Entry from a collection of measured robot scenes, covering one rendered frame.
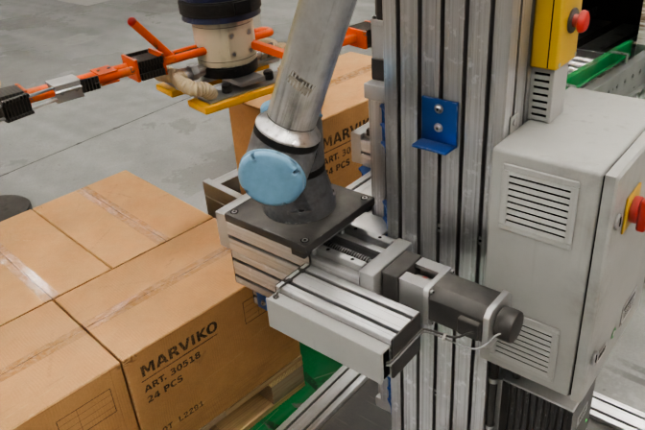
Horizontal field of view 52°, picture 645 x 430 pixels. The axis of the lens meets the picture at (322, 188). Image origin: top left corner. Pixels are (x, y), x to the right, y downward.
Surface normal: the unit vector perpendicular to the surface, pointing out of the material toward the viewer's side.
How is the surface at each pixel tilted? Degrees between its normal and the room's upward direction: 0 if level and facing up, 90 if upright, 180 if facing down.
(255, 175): 97
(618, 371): 0
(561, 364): 90
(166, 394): 90
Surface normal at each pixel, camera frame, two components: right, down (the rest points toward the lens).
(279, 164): -0.20, 0.58
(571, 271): -0.63, 0.41
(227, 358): 0.71, 0.29
